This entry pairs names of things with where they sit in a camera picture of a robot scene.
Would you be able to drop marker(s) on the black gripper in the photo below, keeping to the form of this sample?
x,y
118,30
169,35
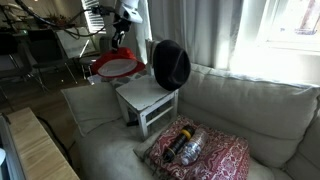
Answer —
x,y
121,27

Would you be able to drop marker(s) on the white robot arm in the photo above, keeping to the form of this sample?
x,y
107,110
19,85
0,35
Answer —
x,y
126,13

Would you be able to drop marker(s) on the small white wooden chair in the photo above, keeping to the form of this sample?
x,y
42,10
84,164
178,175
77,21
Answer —
x,y
144,95

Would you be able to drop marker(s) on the black yellow flashlight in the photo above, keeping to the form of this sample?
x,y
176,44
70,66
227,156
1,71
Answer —
x,y
184,135

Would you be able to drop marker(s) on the clear plastic water bottle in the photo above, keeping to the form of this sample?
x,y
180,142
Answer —
x,y
193,148

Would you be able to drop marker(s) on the red patterned folded cloth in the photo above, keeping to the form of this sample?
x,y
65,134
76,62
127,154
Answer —
x,y
224,157

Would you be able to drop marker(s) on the red sparkly hat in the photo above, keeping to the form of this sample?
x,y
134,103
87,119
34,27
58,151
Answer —
x,y
120,63

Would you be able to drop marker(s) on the black felt hat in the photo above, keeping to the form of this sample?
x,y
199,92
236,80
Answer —
x,y
171,64

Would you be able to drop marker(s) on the white curtain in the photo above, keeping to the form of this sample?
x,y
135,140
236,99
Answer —
x,y
275,39

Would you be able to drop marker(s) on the cream sofa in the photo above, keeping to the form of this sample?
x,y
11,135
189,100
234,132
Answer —
x,y
279,120

